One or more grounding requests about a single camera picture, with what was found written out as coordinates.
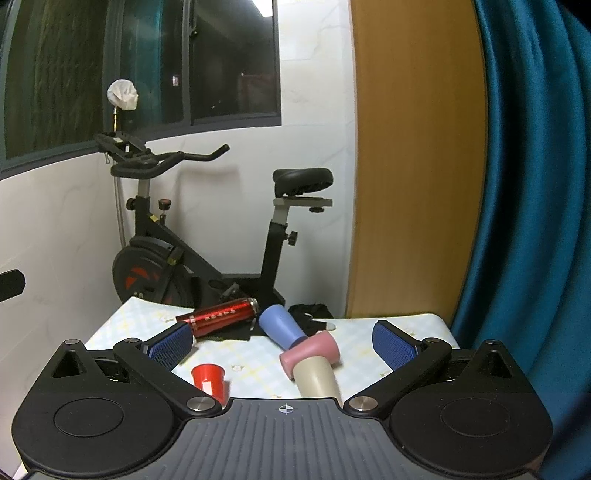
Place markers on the black exercise bike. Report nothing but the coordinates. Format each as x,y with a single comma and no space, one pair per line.
147,272

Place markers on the black cloth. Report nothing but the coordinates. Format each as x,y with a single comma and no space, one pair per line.
311,314

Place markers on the wooden panel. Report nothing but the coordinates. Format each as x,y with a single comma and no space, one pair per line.
415,161

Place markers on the dark framed window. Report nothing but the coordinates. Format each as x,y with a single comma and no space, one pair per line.
231,60

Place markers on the red metal bottle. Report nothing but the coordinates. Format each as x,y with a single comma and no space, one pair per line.
217,318

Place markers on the white wrapped bundle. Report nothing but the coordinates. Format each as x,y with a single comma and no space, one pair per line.
122,94

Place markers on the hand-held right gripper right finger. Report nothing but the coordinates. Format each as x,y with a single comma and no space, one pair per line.
392,345

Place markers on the black angular object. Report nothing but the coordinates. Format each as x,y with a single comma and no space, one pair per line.
11,284

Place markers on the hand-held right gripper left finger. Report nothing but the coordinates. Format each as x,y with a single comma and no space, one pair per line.
168,347

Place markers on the pink cup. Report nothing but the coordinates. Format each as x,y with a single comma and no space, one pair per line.
314,354

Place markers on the beige cup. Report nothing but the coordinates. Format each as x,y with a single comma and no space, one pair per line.
316,381

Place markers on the blue cup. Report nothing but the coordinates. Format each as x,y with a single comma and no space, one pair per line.
279,326

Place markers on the small red cup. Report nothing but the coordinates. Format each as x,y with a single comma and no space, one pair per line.
210,378

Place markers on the teal curtain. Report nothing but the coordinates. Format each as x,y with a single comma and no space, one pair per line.
531,184

